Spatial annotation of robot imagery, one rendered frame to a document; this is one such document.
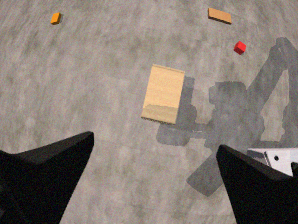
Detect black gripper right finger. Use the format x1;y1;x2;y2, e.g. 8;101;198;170
216;144;298;224

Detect small red block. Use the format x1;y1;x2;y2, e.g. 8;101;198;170
234;41;246;55

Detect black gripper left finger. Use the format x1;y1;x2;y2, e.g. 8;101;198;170
0;132;94;224

